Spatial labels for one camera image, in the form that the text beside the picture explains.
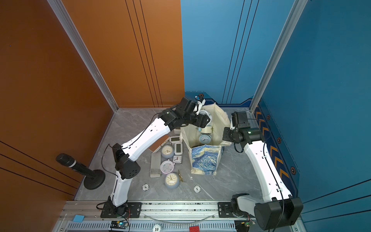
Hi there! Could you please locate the blue beige-face alarm clock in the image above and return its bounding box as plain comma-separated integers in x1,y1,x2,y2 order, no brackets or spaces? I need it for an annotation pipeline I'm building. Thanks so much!
164,173,180,189

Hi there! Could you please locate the cream blue-rim alarm clock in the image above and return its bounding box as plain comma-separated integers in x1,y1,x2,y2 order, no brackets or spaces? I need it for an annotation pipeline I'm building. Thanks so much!
199,133,212,145

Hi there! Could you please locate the tilted white digital clock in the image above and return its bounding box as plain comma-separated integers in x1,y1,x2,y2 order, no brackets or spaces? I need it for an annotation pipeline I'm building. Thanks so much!
169,135,183,144

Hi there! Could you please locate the red block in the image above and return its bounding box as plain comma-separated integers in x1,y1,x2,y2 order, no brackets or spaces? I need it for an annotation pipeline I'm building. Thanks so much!
189,226,200,232

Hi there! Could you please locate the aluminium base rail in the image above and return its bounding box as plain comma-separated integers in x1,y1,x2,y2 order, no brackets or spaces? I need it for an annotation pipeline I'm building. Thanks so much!
52,200,305,232

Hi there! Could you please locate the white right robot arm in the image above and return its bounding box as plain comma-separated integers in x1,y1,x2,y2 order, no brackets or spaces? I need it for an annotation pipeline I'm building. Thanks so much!
223,112,303,231

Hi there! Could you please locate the white round alarm clock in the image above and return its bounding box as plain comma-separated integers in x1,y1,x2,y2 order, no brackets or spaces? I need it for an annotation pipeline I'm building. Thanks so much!
198,110,212,134

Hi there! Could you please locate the black microphone on stand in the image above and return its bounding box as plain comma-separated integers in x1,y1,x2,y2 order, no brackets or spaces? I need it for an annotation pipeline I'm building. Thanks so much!
56,153,105,190

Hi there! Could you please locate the pink round alarm clock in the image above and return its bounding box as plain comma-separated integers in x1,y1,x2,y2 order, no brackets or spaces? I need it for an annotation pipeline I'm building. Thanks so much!
160,160,174,175

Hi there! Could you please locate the green circuit board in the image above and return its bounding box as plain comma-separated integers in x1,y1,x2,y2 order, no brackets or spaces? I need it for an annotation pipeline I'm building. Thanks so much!
110,220,130,231

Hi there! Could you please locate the grey rectangular flat clock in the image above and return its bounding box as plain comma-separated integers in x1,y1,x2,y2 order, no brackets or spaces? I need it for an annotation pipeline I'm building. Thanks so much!
150,152,161,178

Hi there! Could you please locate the blue sticky pad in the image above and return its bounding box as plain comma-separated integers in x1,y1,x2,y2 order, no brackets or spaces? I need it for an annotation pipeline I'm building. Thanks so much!
72,215,85,223

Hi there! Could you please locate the white number ten tag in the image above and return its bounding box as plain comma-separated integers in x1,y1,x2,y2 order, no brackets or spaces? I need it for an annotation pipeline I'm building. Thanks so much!
152,224,163,232

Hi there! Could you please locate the brown rectangular mirror clock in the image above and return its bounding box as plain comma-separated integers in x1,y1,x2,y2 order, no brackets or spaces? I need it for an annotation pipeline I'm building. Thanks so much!
148,135,170,153

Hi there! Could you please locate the small white digital clock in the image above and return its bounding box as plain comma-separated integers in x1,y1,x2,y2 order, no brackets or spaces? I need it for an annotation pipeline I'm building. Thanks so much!
174,143,183,155

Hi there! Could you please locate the right white round marker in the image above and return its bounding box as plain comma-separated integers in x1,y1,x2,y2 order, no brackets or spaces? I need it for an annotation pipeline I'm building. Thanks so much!
194,185,201,193

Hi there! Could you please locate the left white round marker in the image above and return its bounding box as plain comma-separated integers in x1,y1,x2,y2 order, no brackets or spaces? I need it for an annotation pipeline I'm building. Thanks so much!
142,184,149,191

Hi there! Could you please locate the white round marker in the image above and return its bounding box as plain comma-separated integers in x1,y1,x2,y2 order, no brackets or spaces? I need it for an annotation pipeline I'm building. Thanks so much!
142,184,149,191
194,185,201,193

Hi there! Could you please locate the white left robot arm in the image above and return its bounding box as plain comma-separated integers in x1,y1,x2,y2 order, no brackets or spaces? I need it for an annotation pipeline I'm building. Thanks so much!
101,94,211,218

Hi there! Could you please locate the cream canvas bag blue print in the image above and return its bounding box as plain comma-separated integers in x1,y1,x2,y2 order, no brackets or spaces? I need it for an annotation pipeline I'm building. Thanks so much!
181,103,231,176

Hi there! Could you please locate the small black square clock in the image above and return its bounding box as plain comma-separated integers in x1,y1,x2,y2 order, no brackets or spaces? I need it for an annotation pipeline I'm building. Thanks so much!
173,155,183,164

